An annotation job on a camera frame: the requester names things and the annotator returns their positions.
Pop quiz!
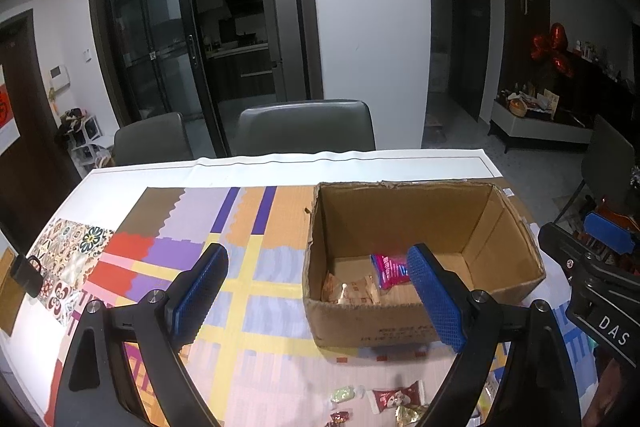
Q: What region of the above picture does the dark grey chair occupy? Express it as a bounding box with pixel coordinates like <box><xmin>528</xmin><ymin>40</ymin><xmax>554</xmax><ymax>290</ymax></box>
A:
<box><xmin>552</xmin><ymin>114</ymin><xmax>636</xmax><ymax>228</ymax></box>

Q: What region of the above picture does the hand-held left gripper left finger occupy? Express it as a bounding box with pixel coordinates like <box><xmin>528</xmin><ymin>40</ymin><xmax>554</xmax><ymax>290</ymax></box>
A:
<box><xmin>52</xmin><ymin>243</ymin><xmax>230</xmax><ymax>427</ymax></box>

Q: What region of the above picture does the pale green candy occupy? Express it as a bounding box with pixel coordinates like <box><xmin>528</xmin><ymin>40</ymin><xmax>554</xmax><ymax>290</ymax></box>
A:
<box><xmin>327</xmin><ymin>385</ymin><xmax>367</xmax><ymax>409</ymax></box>

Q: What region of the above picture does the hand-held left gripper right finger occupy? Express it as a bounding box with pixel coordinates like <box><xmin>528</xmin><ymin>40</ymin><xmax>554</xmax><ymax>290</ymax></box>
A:
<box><xmin>406</xmin><ymin>243</ymin><xmax>583</xmax><ymax>427</ymax></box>

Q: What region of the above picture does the brown cardboard piece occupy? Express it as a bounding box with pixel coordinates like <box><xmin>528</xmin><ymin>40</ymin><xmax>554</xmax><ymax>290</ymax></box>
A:
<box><xmin>0</xmin><ymin>247</ymin><xmax>26</xmax><ymax>338</ymax></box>

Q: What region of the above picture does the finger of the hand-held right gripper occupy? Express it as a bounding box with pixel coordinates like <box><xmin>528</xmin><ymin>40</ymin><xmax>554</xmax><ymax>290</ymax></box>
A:
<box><xmin>584</xmin><ymin>210</ymin><xmax>640</xmax><ymax>257</ymax></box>
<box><xmin>538</xmin><ymin>222</ymin><xmax>603</xmax><ymax>280</ymax></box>

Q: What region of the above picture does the black clip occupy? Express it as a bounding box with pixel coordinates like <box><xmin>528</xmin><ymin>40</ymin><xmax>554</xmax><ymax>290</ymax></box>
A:
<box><xmin>9</xmin><ymin>253</ymin><xmax>45</xmax><ymax>299</ymax></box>

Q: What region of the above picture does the colourful patterned table mat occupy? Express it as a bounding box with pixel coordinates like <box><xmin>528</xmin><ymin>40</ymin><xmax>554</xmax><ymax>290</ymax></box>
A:
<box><xmin>30</xmin><ymin>184</ymin><xmax>601</xmax><ymax>427</ymax></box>

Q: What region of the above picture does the pink snack packet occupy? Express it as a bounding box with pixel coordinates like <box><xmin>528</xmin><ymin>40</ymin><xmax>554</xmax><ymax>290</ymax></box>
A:
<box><xmin>371</xmin><ymin>253</ymin><xmax>412</xmax><ymax>290</ymax></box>

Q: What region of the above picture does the gold candy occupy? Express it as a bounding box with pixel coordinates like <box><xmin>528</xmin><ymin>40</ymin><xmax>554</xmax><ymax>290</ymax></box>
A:
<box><xmin>394</xmin><ymin>404</ymin><xmax>431</xmax><ymax>427</ymax></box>

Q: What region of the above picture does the white shoe rack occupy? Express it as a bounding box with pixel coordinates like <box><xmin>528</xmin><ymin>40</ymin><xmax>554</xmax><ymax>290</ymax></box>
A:
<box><xmin>55</xmin><ymin>107</ymin><xmax>118</xmax><ymax>172</ymax></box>

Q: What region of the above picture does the red foil balloon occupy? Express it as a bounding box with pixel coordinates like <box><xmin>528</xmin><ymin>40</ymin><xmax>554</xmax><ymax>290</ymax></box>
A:
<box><xmin>531</xmin><ymin>23</ymin><xmax>576</xmax><ymax>78</ymax></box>

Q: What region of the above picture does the red and white door poster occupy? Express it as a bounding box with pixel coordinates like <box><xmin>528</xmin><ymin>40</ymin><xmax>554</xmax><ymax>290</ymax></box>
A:
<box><xmin>0</xmin><ymin>64</ymin><xmax>22</xmax><ymax>142</ymax></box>

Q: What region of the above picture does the black sliding glass door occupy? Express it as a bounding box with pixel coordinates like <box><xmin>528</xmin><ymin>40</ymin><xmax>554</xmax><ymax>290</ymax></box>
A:
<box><xmin>89</xmin><ymin>0</ymin><xmax>231</xmax><ymax>158</ymax></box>

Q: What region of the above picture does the grey dining chair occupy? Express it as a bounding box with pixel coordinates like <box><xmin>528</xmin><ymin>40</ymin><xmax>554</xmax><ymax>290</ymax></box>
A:
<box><xmin>114</xmin><ymin>112</ymin><xmax>195</xmax><ymax>166</ymax></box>
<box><xmin>236</xmin><ymin>99</ymin><xmax>377</xmax><ymax>156</ymax></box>

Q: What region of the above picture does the brown cardboard box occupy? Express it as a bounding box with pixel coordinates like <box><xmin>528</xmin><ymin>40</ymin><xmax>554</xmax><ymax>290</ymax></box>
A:
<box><xmin>302</xmin><ymin>179</ymin><xmax>547</xmax><ymax>349</ymax></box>

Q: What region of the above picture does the dark wooden door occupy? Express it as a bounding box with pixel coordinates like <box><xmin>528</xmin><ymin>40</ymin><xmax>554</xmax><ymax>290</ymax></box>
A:
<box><xmin>0</xmin><ymin>9</ymin><xmax>83</xmax><ymax>248</ymax></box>

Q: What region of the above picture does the low cabinet with clutter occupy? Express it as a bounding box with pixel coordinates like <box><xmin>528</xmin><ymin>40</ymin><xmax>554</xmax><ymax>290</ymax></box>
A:
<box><xmin>489</xmin><ymin>87</ymin><xmax>596</xmax><ymax>154</ymax></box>

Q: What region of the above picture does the white wall intercom panel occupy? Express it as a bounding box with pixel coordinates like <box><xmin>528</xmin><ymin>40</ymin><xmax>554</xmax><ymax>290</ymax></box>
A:
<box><xmin>48</xmin><ymin>64</ymin><xmax>71</xmax><ymax>90</ymax></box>

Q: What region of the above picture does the red snack packet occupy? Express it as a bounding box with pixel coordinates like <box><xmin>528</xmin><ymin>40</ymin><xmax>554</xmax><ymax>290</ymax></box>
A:
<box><xmin>367</xmin><ymin>381</ymin><xmax>426</xmax><ymax>413</ymax></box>

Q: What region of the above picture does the beige snack packet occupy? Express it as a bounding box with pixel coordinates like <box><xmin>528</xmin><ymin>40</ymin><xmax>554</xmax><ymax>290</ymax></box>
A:
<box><xmin>340</xmin><ymin>276</ymin><xmax>382</xmax><ymax>306</ymax></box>
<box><xmin>322</xmin><ymin>271</ymin><xmax>347</xmax><ymax>305</ymax></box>

